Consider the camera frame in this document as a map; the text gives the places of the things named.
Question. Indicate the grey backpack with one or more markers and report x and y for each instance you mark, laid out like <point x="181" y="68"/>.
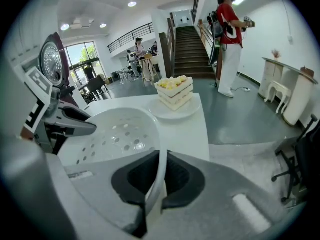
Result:
<point x="216" y="31"/>

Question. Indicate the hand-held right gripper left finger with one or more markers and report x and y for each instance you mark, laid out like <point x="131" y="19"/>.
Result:
<point x="132" y="184"/>

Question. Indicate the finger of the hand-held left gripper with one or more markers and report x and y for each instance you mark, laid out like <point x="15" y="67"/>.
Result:
<point x="77" y="129"/>
<point x="75" y="114"/>

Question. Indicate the black balcony railing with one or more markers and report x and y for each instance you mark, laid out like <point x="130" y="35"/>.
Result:
<point x="132" y="37"/>

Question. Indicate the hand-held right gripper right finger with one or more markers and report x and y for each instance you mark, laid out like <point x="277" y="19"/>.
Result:
<point x="185" y="181"/>

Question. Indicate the light wooden round table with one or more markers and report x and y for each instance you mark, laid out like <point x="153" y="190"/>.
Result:
<point x="147" y="59"/>

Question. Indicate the round ceiling light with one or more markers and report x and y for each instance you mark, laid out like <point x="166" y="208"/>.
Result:
<point x="65" y="27"/>
<point x="132" y="4"/>
<point x="103" y="25"/>

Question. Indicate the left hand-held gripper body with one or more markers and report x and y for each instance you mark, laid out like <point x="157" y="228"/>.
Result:
<point x="42" y="109"/>

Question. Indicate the small potted plant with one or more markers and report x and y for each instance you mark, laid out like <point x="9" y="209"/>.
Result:
<point x="276" y="55"/>

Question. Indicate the maroon rice cooker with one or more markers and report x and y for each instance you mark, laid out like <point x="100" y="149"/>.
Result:
<point x="52" y="59"/>

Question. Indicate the brown box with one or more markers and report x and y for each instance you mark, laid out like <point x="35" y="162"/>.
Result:
<point x="307" y="72"/>

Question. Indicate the white round plate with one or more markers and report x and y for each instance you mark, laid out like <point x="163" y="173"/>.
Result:
<point x="190" y="111"/>

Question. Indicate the black dining chair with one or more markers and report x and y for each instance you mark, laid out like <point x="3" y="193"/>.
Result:
<point x="96" y="86"/>

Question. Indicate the white vanity desk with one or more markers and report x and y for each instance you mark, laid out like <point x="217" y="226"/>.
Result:
<point x="295" y="94"/>

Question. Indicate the white carved stool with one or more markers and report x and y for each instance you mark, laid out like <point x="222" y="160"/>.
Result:
<point x="277" y="89"/>

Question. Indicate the black office chair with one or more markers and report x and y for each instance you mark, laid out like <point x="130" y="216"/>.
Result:
<point x="305" y="154"/>

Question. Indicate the wooden newel post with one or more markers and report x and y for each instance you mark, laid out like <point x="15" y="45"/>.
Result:
<point x="200" y="30"/>

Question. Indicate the white perforated steamer tray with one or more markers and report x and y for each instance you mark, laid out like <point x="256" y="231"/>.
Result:
<point x="120" y="134"/>

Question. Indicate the dark wooden staircase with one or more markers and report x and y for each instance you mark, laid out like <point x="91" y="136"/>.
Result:
<point x="191" y="54"/>

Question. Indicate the white power strip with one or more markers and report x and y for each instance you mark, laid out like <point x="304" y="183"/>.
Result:
<point x="246" y="89"/>

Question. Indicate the layered cream cake slice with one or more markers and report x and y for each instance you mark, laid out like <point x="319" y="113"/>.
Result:
<point x="175" y="94"/>

